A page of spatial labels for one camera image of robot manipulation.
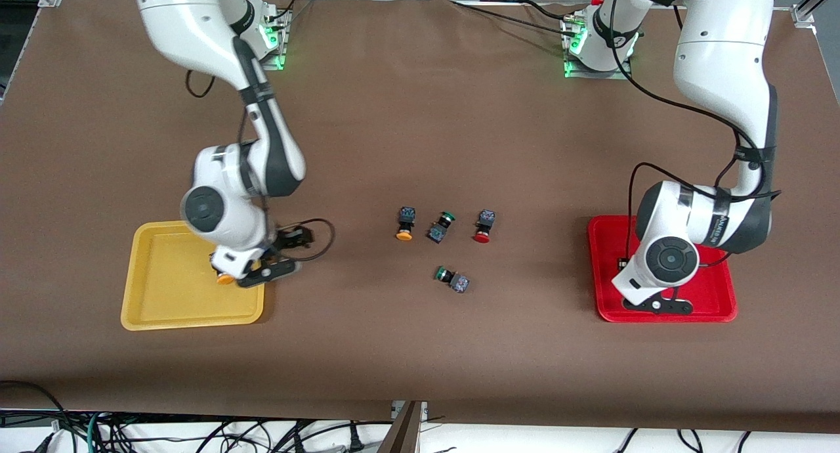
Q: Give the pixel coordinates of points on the yellow push button switch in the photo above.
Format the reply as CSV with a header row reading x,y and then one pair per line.
x,y
405,224
225,279

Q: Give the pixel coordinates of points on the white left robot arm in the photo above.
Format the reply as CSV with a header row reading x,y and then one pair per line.
x,y
722,65

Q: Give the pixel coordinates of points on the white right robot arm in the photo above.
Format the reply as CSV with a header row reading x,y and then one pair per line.
x,y
190,33

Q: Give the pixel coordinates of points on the yellow plastic tray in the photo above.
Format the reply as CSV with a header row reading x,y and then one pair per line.
x,y
170,289

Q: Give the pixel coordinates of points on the red plastic tray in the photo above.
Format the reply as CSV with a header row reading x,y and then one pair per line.
x,y
712,294

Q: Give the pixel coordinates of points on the brown table cover sheet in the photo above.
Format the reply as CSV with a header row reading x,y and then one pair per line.
x,y
420,111

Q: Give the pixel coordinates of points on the brown wooden beam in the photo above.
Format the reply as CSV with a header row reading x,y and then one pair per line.
x,y
400,436

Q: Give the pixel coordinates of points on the green push button switch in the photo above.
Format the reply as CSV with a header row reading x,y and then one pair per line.
x,y
436,232
459,283

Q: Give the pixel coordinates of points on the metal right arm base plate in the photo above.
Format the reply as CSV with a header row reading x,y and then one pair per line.
x,y
281,46

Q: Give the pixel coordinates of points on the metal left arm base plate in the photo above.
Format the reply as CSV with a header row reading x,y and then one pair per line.
x,y
594,71

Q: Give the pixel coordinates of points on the small metal table bracket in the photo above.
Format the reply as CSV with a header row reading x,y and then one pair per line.
x,y
397,410

